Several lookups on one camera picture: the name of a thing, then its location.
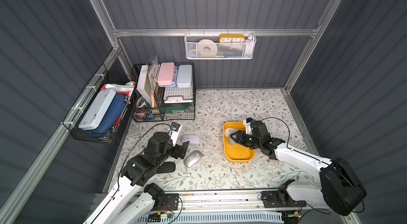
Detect silver grey mouse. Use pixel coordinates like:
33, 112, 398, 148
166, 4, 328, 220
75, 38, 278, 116
183, 150, 203, 168

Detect black mouse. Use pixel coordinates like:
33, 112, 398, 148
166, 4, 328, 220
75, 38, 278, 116
156, 161, 176, 174

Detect white round mouse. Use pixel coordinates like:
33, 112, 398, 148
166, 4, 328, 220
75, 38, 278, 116
224, 128, 238, 138

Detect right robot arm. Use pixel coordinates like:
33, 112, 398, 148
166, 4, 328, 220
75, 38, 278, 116
224, 118, 367, 216

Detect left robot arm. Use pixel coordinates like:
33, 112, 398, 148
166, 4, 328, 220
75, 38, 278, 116
85, 131, 189, 224

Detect yellow storage box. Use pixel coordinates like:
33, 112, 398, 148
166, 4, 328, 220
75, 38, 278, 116
223, 121, 255, 163

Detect light blue pencil case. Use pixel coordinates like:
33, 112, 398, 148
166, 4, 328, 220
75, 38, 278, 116
177, 65, 193, 88

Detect pink pencil case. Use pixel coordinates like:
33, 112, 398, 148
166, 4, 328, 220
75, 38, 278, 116
157, 62, 175, 87

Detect dark blue case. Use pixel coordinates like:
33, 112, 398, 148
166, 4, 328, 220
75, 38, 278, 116
88, 93, 127, 138

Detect books in organizer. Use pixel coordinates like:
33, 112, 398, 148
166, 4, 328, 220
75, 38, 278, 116
136, 55, 160, 108

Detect white long case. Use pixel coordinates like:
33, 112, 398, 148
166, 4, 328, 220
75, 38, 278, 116
78, 88, 116, 130

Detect white tape roll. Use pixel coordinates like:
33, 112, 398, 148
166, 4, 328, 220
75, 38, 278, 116
197, 39, 218, 56

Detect yellow clock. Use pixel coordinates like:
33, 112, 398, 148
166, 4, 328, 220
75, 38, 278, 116
219, 34, 245, 43

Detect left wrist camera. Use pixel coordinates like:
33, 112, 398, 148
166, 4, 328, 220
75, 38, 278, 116
170, 122, 182, 146

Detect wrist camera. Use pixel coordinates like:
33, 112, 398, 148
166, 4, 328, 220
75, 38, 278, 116
243, 118, 255, 135
170, 122, 182, 146

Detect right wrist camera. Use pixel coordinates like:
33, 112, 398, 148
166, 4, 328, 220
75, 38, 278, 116
243, 118, 255, 135

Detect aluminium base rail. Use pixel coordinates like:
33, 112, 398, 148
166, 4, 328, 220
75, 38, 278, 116
85, 188, 319, 224

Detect black wire desk organizer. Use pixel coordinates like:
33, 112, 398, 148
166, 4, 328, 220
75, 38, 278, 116
132, 71, 196, 122

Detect white wire wall basket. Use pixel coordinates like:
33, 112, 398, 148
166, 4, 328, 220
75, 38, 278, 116
184, 31, 257, 60

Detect black wire side basket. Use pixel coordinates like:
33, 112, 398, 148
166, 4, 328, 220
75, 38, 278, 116
62, 65, 137, 145

